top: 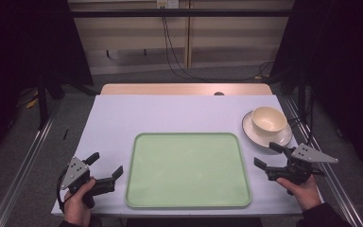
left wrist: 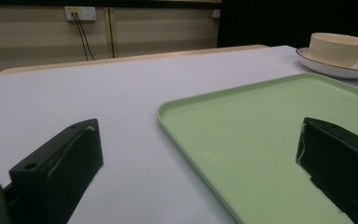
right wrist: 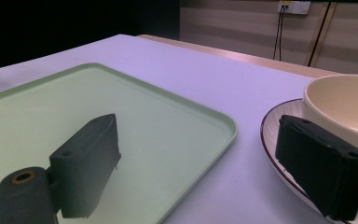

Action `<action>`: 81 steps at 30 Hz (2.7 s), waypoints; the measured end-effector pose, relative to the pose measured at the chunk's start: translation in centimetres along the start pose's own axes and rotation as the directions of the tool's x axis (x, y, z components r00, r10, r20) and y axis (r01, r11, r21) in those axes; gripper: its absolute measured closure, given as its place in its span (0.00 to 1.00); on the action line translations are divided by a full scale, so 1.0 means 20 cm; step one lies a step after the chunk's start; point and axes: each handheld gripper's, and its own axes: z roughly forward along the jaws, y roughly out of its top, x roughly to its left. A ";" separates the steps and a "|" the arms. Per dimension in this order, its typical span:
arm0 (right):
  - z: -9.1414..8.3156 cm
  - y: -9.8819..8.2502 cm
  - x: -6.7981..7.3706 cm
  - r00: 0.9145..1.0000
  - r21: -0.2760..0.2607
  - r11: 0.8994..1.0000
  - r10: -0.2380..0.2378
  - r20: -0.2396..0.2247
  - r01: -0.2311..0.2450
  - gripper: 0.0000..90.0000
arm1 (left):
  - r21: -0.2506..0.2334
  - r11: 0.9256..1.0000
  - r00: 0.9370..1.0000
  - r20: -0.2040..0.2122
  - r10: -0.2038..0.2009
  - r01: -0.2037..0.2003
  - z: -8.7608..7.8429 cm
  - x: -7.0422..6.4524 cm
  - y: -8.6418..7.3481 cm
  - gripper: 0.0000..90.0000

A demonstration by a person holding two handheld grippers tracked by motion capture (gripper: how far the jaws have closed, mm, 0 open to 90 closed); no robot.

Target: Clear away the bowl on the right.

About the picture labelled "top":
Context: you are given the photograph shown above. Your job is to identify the black horizontal bar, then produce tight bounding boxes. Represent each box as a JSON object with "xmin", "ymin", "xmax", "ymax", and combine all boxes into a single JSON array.
[{"xmin": 70, "ymin": 9, "xmax": 295, "ymax": 19}]

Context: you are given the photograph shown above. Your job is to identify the white wall socket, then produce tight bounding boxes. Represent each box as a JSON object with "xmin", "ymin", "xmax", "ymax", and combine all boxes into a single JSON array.
[{"xmin": 156, "ymin": 0, "xmax": 180, "ymax": 9}]

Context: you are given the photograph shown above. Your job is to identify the white table cover sheet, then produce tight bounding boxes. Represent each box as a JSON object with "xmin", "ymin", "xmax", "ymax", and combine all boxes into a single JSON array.
[{"xmin": 50, "ymin": 94, "xmax": 325, "ymax": 218}]

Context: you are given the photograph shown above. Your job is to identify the black metal stand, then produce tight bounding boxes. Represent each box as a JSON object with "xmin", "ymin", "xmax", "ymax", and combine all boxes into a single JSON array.
[
  {"xmin": 36, "ymin": 74, "xmax": 51, "ymax": 131},
  {"xmin": 297, "ymin": 67, "xmax": 307, "ymax": 122}
]

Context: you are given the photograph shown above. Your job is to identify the black floor cable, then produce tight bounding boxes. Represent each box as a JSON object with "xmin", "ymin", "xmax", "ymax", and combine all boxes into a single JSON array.
[{"xmin": 161, "ymin": 6, "xmax": 276, "ymax": 82}]

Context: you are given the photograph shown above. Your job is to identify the person's left hand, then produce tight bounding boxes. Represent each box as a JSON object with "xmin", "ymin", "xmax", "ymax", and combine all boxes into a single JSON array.
[{"xmin": 62, "ymin": 178, "xmax": 97, "ymax": 227}]

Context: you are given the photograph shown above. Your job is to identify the dark curtain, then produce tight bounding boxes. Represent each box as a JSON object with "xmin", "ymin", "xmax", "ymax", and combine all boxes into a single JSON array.
[
  {"xmin": 268, "ymin": 0, "xmax": 363, "ymax": 183},
  {"xmin": 0, "ymin": 0, "xmax": 95, "ymax": 165}
]

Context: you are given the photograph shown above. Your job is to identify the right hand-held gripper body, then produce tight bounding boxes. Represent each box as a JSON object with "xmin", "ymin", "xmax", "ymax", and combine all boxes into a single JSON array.
[{"xmin": 264, "ymin": 143, "xmax": 340, "ymax": 187}]

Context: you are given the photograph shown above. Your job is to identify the light green tray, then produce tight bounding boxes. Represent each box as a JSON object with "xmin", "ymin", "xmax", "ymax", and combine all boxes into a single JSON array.
[{"xmin": 124, "ymin": 131, "xmax": 252, "ymax": 210}]

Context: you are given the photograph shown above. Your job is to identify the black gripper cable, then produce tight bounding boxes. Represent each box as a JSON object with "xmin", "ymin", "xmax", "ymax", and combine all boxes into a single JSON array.
[{"xmin": 55, "ymin": 168, "xmax": 68, "ymax": 214}]

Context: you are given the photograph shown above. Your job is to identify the white saucer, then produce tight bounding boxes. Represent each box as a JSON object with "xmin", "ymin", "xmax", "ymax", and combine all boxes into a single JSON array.
[{"xmin": 241, "ymin": 110, "xmax": 294, "ymax": 149}]

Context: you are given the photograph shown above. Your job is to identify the aluminium rail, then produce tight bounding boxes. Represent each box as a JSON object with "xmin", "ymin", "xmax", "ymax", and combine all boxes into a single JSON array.
[
  {"xmin": 284, "ymin": 96, "xmax": 363, "ymax": 227},
  {"xmin": 0, "ymin": 107, "xmax": 62, "ymax": 227}
]

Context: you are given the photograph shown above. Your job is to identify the cream cup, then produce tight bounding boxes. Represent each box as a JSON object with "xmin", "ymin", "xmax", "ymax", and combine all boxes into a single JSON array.
[{"xmin": 251, "ymin": 106, "xmax": 288, "ymax": 138}]

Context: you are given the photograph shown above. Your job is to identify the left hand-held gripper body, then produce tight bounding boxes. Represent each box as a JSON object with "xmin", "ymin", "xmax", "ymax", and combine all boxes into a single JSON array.
[{"xmin": 60, "ymin": 156, "xmax": 116, "ymax": 209}]

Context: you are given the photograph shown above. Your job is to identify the yellow object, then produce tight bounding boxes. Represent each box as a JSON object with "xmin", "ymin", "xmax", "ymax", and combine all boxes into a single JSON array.
[{"xmin": 25, "ymin": 89, "xmax": 41, "ymax": 110}]

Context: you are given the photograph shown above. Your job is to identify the person's right hand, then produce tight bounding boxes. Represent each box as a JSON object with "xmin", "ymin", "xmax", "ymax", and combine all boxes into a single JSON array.
[{"xmin": 275, "ymin": 174, "xmax": 323, "ymax": 213}]

